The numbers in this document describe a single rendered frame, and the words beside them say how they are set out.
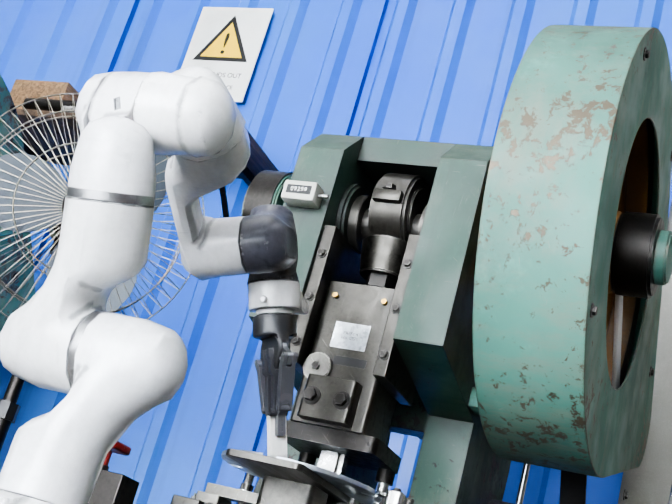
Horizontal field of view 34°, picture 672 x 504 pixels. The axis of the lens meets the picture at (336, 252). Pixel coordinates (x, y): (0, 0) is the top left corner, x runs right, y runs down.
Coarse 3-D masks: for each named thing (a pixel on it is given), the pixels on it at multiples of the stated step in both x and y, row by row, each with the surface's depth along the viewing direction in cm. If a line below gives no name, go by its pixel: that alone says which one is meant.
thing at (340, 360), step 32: (352, 288) 209; (384, 288) 206; (320, 320) 208; (352, 320) 206; (384, 320) 204; (320, 352) 204; (352, 352) 203; (320, 384) 199; (352, 384) 197; (320, 416) 196; (352, 416) 196; (384, 416) 204
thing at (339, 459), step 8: (320, 456) 204; (328, 456) 202; (336, 456) 202; (344, 456) 202; (320, 464) 203; (328, 464) 202; (336, 464) 202; (344, 464) 203; (336, 472) 201; (344, 472) 203
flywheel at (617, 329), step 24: (648, 120) 217; (648, 144) 221; (648, 168) 224; (624, 192) 227; (648, 192) 228; (624, 216) 199; (648, 216) 198; (624, 240) 195; (648, 240) 194; (624, 264) 195; (648, 264) 194; (624, 288) 198; (648, 288) 196; (624, 312) 228; (624, 336) 226; (624, 360) 224
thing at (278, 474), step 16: (240, 464) 185; (256, 464) 180; (272, 464) 175; (288, 464) 174; (272, 480) 187; (288, 480) 186; (304, 480) 182; (320, 480) 181; (272, 496) 186; (288, 496) 185; (304, 496) 184; (320, 496) 187; (336, 496) 190
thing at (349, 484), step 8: (224, 456) 190; (232, 464) 197; (304, 464) 178; (248, 472) 200; (320, 472) 178; (328, 472) 178; (328, 480) 183; (336, 480) 181; (344, 480) 179; (352, 480) 180; (344, 488) 187; (352, 488) 184; (360, 488) 182; (368, 488) 182; (352, 496) 193; (360, 496) 190; (368, 496) 188; (376, 496) 186
